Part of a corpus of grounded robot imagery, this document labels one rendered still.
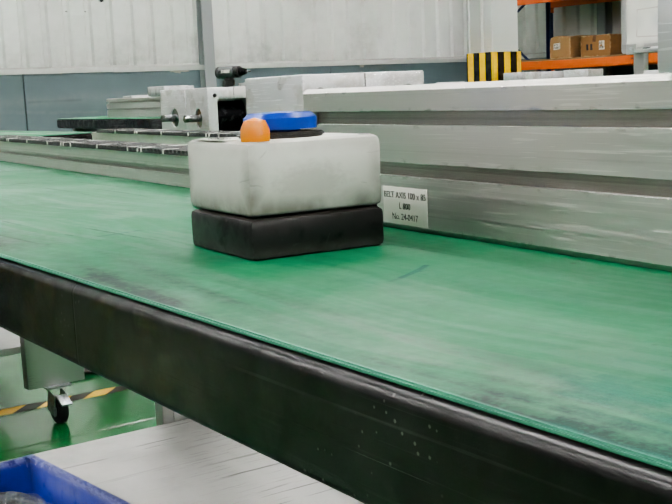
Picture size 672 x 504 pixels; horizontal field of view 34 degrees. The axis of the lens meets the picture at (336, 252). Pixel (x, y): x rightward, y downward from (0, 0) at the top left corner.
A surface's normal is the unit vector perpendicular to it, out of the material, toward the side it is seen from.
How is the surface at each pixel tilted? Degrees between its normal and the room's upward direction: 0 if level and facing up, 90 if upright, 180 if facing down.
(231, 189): 90
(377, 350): 0
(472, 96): 90
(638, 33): 90
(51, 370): 90
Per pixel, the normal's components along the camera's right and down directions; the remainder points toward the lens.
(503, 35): 0.57, 0.10
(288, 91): -0.86, 0.11
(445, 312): -0.04, -0.99
